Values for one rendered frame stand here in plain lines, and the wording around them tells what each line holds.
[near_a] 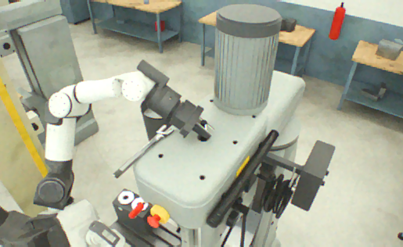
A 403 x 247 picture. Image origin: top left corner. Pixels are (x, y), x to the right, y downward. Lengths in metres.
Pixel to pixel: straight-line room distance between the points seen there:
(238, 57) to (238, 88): 0.11
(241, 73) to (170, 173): 0.37
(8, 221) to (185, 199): 0.82
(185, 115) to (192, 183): 0.20
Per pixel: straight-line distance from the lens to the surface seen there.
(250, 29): 0.81
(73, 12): 8.10
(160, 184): 0.76
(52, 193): 0.99
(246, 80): 0.89
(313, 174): 1.06
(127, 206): 1.67
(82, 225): 1.06
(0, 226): 1.34
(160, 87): 0.81
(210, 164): 0.79
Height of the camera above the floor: 2.47
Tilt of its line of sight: 39 degrees down
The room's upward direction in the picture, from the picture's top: straight up
